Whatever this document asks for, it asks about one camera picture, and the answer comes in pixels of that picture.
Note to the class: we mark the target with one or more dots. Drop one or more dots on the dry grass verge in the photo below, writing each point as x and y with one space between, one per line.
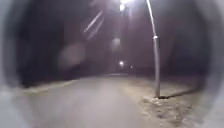
173 100

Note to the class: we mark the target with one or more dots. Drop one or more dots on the grey street lamp pole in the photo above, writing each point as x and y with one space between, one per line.
156 56

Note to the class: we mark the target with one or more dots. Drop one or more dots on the grey asphalt path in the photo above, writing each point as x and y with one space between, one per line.
90 106

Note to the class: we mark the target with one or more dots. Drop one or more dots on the pale grass strip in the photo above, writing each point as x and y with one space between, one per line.
43 87

